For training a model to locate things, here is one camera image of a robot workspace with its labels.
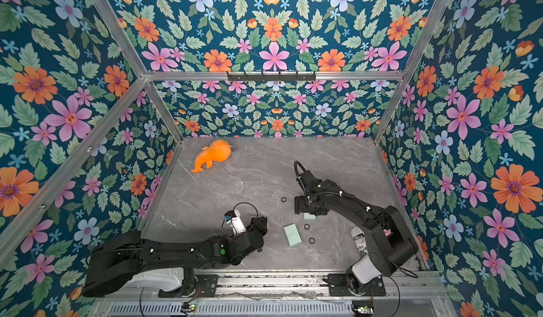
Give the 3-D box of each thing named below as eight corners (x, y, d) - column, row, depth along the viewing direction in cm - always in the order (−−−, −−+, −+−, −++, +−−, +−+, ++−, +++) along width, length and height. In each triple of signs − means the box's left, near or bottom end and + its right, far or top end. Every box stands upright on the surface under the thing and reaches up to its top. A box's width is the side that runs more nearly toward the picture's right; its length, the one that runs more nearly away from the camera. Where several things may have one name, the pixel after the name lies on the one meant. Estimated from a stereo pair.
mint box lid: (290, 247, 84) (290, 245, 82) (283, 228, 89) (283, 226, 87) (302, 242, 85) (302, 241, 83) (295, 224, 90) (295, 222, 88)
